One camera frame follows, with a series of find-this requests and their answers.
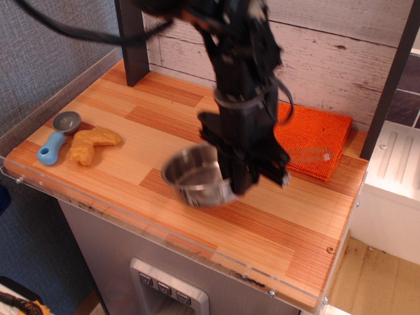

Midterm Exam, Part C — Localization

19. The yellow plastic chicken piece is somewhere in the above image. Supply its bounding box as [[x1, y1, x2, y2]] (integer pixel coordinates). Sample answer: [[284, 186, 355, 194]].
[[69, 126, 122, 166]]

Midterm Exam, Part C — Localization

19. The dark frame post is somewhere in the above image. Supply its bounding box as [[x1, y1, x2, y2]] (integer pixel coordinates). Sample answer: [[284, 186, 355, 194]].
[[360, 0, 419, 160], [114, 0, 150, 87]]

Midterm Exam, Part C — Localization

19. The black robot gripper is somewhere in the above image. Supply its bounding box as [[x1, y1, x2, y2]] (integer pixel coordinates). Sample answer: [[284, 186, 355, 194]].
[[198, 85, 290, 196]]

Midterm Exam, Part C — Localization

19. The blue handled grey scoop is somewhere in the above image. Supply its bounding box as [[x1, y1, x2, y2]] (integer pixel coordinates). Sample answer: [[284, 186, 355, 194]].
[[37, 111, 81, 165]]

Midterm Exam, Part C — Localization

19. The stainless steel pot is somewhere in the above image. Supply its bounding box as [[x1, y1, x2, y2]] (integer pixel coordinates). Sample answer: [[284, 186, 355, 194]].
[[161, 142, 239, 207]]

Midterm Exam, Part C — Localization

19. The orange folded cloth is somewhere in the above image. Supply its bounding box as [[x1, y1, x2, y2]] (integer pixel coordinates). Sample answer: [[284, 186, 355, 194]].
[[274, 103, 353, 181]]

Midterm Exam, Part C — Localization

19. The dark right frame post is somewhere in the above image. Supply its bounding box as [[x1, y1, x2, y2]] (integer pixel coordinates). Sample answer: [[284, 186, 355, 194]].
[[360, 0, 419, 160]]

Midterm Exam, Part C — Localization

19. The dark left frame post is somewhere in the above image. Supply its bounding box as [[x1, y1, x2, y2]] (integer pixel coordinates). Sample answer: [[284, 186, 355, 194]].
[[114, 0, 150, 87]]

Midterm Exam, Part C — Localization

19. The silver dispenser panel with buttons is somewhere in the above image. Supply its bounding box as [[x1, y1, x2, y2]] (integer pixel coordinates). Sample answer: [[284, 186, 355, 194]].
[[130, 257, 210, 314]]

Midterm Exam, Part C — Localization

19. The black and orange object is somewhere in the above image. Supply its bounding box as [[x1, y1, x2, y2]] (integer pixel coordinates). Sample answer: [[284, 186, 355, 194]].
[[1, 276, 52, 314]]

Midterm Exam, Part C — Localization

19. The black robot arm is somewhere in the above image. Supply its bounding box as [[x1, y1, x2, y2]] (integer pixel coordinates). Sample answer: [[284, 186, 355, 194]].
[[136, 1, 290, 195]]

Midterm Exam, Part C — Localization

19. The clear acrylic table guard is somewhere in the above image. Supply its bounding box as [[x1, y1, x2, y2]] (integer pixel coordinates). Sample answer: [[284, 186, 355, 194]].
[[4, 153, 367, 313]]

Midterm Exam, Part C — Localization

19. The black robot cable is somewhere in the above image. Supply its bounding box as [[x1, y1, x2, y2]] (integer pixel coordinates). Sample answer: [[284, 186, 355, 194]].
[[14, 0, 175, 47]]

